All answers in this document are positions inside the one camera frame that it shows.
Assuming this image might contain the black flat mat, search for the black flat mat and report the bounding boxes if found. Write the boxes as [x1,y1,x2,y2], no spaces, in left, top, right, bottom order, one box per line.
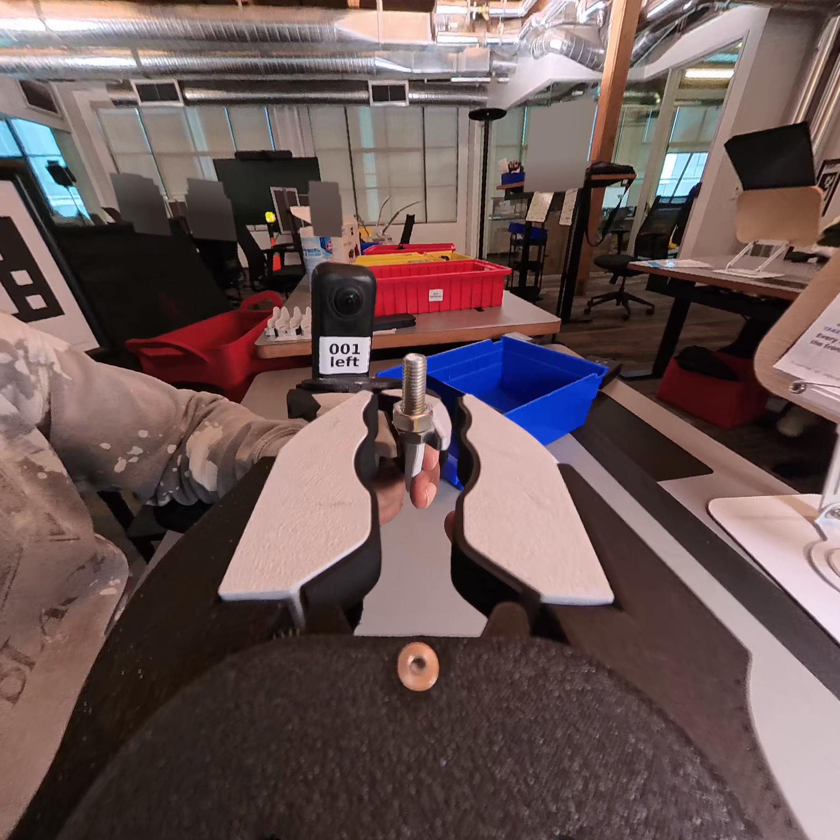
[577,394,714,483]

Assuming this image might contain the black utility cart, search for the black utility cart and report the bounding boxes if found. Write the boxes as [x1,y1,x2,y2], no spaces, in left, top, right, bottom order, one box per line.
[508,222,549,303]

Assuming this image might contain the black white marker board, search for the black white marker board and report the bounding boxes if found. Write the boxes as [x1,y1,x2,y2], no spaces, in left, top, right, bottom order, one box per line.
[0,161,99,352]

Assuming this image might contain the red tote bag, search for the red tote bag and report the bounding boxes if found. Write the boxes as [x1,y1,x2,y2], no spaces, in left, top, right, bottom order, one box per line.
[125,292,290,401]

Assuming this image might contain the silver ventilation duct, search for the silver ventilation duct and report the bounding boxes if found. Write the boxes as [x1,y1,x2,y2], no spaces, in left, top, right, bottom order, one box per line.
[0,49,493,76]
[0,10,434,48]

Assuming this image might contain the small framed screen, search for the small framed screen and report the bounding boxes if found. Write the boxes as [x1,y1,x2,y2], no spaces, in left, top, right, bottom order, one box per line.
[270,185,301,235]

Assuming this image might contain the silver hex bolt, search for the silver hex bolt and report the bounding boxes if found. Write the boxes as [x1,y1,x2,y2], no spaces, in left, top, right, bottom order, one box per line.
[400,353,429,454]

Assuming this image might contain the dark red ottoman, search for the dark red ottoman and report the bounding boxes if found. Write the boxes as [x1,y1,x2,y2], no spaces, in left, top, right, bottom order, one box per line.
[656,346,769,431]

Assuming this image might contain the black floor stand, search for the black floor stand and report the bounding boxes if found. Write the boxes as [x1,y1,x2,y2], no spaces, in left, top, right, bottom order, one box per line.
[558,161,637,322]

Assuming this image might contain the wooden support post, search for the wooden support post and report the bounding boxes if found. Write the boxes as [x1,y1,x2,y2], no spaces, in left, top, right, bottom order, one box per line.
[577,0,643,296]

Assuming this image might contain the large black screen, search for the large black screen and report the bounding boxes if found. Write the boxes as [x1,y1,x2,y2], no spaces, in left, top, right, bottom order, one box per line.
[56,223,231,329]

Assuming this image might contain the person's left hand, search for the person's left hand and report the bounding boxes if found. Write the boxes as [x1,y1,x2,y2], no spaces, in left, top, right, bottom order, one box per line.
[377,449,442,526]

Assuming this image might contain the yellow plastic crate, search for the yellow plastic crate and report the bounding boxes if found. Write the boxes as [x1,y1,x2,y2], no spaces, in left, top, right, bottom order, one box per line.
[354,251,473,268]

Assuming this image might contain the silver hex nut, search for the silver hex nut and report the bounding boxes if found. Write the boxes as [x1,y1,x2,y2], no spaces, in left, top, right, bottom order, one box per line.
[392,402,434,437]

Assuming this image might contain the person's left forearm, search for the person's left forearm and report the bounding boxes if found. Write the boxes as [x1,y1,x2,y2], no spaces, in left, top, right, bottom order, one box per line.
[0,315,309,509]

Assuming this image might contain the black floor lamp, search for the black floor lamp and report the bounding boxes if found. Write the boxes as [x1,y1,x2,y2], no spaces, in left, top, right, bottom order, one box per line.
[468,107,508,260]

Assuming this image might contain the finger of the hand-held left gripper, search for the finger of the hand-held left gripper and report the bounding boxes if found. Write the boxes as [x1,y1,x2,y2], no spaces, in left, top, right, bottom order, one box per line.
[375,387,404,463]
[402,397,455,492]

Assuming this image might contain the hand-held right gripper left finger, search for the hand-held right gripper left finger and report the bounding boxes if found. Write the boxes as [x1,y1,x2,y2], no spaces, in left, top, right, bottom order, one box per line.
[218,392,383,634]

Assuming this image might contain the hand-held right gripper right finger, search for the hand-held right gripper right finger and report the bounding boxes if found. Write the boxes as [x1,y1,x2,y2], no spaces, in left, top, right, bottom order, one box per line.
[451,394,616,641]

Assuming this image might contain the small wooden board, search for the small wooden board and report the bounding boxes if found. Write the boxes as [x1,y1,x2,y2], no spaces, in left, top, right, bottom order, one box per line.
[735,185,823,247]

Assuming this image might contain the printed instruction sheet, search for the printed instruction sheet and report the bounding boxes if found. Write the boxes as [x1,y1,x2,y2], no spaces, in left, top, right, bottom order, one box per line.
[773,295,840,388]

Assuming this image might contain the black flag panel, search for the black flag panel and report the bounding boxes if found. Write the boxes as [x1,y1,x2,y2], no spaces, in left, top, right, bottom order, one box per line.
[724,121,816,193]

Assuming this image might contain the wooden top desk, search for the wooden top desk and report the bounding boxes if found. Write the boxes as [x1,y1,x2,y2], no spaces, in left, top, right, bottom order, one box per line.
[626,256,815,378]

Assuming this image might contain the white carton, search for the white carton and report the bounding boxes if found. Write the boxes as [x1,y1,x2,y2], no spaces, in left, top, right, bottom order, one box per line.
[328,217,361,263]

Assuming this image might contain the black monitor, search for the black monitor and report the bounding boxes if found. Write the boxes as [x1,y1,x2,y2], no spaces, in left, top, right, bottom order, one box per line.
[213,152,321,224]

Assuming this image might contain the blue plastic bin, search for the blue plastic bin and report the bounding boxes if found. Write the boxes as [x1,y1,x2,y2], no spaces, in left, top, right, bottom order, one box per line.
[375,335,610,490]

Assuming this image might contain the black office chair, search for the black office chair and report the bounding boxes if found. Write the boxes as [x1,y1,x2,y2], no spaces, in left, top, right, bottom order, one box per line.
[584,197,680,320]

